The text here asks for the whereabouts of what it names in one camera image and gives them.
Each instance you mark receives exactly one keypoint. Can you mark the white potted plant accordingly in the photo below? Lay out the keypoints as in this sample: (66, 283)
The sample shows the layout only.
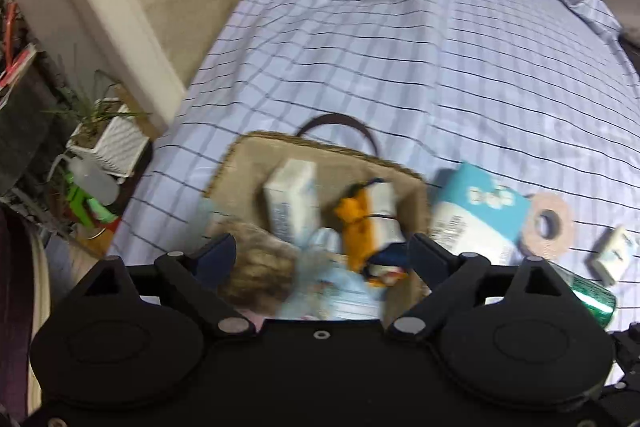
(109, 125)

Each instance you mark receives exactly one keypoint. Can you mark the white spray bottle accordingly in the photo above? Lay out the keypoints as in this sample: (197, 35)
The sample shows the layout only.
(89, 177)

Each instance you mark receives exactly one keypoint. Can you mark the checked white tablecloth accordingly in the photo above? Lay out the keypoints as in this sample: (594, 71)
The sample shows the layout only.
(539, 93)

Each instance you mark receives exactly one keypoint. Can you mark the floral sachet pouch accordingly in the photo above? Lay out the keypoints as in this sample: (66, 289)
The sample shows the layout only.
(262, 277)

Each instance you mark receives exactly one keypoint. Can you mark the green plastic toy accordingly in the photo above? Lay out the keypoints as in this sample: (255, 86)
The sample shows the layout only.
(88, 210)

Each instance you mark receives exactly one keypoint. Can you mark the blue face mask stack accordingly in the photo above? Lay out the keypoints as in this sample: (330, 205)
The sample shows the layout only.
(325, 289)

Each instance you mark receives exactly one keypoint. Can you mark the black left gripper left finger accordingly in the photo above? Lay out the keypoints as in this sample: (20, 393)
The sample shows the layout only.
(189, 285)

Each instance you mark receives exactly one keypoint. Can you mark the green drink can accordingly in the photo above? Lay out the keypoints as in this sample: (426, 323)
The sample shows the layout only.
(597, 299)

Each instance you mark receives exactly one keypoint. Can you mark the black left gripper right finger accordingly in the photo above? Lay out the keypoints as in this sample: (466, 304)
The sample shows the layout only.
(452, 280)

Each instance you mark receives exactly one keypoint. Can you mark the large cloud tissue pack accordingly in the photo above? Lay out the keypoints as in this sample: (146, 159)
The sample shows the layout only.
(474, 213)

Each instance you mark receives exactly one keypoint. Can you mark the wide pink tape roll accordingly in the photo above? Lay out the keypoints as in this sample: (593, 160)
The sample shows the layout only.
(548, 230)

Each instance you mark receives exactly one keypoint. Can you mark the woven basket with handle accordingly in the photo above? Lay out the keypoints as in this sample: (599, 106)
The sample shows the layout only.
(236, 189)

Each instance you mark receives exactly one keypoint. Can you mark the orange navy patterned cloth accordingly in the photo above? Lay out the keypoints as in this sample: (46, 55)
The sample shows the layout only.
(372, 240)

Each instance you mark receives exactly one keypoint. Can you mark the small white tissue pack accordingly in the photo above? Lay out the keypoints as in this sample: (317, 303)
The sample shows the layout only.
(613, 255)

